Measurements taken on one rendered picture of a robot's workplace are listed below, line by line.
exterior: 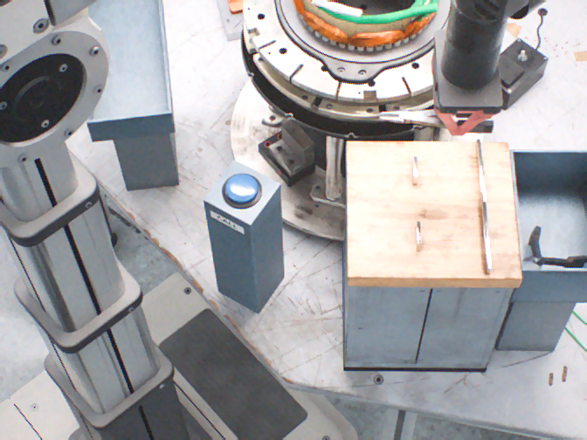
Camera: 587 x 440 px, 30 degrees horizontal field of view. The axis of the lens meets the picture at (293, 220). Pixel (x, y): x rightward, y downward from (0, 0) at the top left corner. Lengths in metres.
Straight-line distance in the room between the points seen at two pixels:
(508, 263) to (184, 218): 0.55
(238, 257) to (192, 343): 0.70
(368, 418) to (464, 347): 0.89
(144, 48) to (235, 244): 0.30
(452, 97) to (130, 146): 0.58
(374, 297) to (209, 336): 0.84
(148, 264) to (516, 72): 1.09
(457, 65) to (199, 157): 0.66
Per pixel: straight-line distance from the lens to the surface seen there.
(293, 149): 1.61
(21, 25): 0.60
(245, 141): 1.68
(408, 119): 1.23
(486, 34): 1.09
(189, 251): 1.61
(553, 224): 1.42
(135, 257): 2.51
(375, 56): 1.39
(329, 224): 1.60
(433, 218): 1.30
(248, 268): 1.44
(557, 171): 1.42
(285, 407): 2.05
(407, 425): 1.63
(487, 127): 1.23
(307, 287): 1.57
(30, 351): 2.46
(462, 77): 1.14
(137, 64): 1.50
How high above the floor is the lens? 2.18
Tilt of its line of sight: 60 degrees down
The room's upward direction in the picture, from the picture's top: 1 degrees counter-clockwise
